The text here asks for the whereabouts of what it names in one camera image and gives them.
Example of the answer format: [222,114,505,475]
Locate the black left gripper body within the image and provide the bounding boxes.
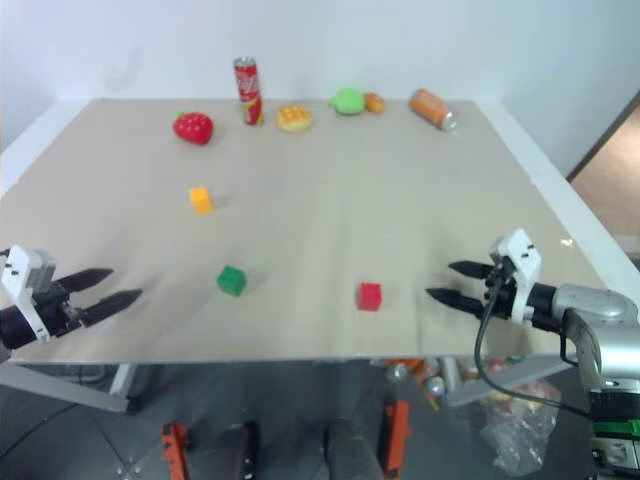
[32,279,86,340]

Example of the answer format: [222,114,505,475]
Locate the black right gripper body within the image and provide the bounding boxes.
[481,263,517,321]

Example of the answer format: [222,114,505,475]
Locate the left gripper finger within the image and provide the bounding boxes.
[78,288,144,328]
[51,268,116,298]

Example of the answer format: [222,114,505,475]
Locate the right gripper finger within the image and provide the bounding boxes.
[447,260,497,282]
[424,287,490,315]

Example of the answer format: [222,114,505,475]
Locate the white table strut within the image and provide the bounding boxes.
[0,361,132,415]
[443,353,574,409]

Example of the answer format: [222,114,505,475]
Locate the red cube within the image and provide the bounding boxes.
[356,282,384,313]

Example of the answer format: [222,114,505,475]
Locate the green cube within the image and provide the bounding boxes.
[215,264,249,298]

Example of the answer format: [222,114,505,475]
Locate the yellow cube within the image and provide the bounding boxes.
[188,185,215,217]

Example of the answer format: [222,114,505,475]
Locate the clear plastic bag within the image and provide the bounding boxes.
[478,378,560,477]

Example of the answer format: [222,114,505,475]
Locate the orange black clamp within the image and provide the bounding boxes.
[381,399,413,477]
[159,420,192,480]

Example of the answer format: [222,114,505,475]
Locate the beige table mat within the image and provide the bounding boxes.
[0,97,609,364]

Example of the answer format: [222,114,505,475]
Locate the orange drink can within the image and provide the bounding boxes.
[408,88,461,132]

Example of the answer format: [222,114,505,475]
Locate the red toy strawberry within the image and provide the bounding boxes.
[172,110,216,147]

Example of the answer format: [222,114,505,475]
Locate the green toy vegetable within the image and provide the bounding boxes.
[327,86,366,118]

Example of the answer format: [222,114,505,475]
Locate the yellow toy bread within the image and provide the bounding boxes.
[274,104,315,135]

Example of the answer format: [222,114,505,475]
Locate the red cola can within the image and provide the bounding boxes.
[232,56,266,127]

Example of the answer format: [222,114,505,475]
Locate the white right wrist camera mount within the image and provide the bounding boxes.
[488,227,544,324]

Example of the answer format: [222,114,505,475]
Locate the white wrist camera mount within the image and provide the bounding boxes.
[488,227,544,324]
[0,244,59,345]

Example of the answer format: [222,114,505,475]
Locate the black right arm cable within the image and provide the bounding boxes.
[473,264,597,419]

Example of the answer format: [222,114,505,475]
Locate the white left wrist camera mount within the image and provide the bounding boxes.
[0,244,59,345]

